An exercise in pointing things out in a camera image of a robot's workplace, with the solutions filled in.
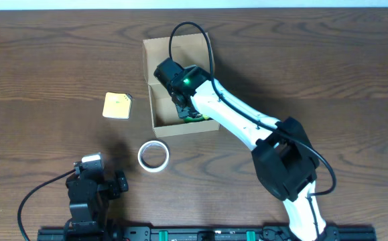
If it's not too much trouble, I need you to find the green tape roll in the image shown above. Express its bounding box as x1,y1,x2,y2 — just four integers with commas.
184,114,210,123

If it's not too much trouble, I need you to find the yellow sticky note pad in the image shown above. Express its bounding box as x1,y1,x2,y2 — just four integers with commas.
102,92,132,119

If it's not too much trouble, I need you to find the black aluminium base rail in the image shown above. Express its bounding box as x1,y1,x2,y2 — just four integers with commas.
36,226,377,241

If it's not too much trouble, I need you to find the white tape roll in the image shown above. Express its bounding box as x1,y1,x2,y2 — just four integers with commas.
137,140,170,173

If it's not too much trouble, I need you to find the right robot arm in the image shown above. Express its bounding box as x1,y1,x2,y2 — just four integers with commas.
153,58,326,240

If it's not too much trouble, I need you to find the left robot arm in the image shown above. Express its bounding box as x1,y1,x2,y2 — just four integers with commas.
66,161,129,235

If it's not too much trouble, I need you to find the brown cardboard box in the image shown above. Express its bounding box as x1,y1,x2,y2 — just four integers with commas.
143,33,220,138

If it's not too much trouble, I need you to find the left black cable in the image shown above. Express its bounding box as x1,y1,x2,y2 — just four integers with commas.
17,169,78,241

